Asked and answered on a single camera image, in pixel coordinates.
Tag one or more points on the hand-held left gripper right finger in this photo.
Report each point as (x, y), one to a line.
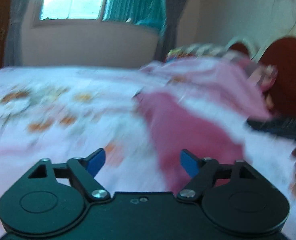
(189, 163)

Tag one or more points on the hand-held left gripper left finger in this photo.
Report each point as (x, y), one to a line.
(97, 161)

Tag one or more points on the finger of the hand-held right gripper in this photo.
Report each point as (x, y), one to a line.
(259, 125)

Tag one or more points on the dark pink small garment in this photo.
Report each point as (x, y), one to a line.
(188, 127)

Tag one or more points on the pink printed pillow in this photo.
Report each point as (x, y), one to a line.
(263, 80)

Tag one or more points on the brown wooden headboard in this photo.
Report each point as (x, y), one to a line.
(290, 80)

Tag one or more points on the white floral bed sheet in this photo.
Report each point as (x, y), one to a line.
(62, 120)

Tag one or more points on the light pink blanket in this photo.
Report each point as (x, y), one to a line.
(208, 82)

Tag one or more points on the colourful patterned pillow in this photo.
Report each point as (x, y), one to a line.
(198, 50)

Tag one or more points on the grey curtain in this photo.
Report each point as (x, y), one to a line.
(175, 17)
(20, 22)

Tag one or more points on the teal curtain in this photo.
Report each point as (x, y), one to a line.
(135, 2)

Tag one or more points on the bright window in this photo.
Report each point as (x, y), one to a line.
(72, 0)

